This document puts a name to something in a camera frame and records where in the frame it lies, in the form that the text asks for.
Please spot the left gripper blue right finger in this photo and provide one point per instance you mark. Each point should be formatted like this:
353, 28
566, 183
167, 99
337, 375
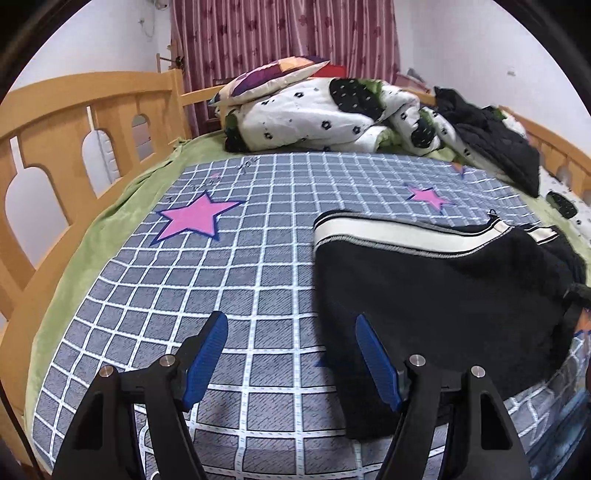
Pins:
389, 376

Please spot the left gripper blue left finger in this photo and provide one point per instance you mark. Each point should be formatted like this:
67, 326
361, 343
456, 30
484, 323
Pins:
197, 359

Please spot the black pants with white stripe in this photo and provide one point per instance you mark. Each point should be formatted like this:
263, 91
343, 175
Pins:
493, 295

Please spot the grey checked bed sheet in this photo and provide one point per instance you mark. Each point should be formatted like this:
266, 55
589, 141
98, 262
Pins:
453, 424

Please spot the green bed blanket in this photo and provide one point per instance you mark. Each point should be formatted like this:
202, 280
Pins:
115, 221

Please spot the black jacket on bed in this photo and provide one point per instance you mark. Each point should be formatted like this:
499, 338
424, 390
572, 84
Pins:
483, 131

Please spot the white floral black quilt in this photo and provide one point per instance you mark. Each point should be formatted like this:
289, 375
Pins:
369, 116

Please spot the purple patterned pillow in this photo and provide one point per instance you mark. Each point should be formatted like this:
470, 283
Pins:
267, 79

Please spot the maroon striped curtain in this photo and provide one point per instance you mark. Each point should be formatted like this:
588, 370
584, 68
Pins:
218, 40

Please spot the wooden bed frame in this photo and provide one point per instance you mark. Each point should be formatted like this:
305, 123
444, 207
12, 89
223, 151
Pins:
92, 135

